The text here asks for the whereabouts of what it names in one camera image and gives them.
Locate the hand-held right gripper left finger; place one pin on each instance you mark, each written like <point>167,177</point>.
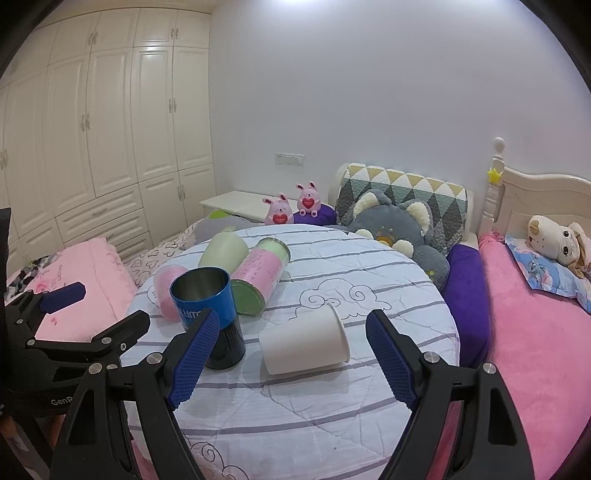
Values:
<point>194,360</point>

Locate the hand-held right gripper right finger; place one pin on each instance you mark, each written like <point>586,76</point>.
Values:
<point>392,364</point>

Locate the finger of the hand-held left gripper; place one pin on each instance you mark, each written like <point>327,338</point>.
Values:
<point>62,295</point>
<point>115,334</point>

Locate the white cup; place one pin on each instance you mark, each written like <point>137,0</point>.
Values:
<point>300,344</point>

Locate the blue black metal cup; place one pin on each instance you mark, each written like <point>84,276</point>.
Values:
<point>207,304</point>

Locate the pink cup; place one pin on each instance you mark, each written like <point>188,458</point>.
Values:
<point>166,295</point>

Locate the light green cup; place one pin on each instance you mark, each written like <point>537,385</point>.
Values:
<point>224,251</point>

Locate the black white patterned cloth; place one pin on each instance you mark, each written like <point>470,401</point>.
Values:
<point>23,277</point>

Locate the pink folded blanket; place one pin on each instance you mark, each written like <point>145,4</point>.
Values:
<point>101,272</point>

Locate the heart print sheet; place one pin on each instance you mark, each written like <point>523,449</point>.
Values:
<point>157,256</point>

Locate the purple blanket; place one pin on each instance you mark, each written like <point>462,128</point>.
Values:
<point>466,300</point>

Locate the pink green tin can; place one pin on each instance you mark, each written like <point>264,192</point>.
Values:
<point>261,272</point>

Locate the pink fleece blanket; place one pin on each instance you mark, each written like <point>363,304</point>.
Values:
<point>531,369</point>

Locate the grey green printed pillow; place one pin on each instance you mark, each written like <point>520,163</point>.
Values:
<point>217,221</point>

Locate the grey cat plush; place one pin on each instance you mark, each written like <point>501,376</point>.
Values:
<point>392,221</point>

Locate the purple cushion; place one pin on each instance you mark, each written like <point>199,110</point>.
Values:
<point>328,214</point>

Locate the white nightstand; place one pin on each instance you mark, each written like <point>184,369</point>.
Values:
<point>235,201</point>

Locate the pink bunny toy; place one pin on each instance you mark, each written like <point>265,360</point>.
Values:
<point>308,201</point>
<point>278,212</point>

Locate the blue printed pillow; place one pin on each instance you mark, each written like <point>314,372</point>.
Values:
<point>545,277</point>

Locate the triangle pattern pillow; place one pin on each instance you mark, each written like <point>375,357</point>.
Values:
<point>415,184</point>

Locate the cream wardrobe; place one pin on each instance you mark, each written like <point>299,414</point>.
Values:
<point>111,115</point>

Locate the cream dog plush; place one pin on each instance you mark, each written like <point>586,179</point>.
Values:
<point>554,240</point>

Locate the yellow star ornament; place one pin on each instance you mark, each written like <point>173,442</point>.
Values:
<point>495,175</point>

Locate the cream bed headboard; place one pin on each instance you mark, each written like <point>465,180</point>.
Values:
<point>531,194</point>

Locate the white wall switch panel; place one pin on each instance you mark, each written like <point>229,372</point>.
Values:
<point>290,158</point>

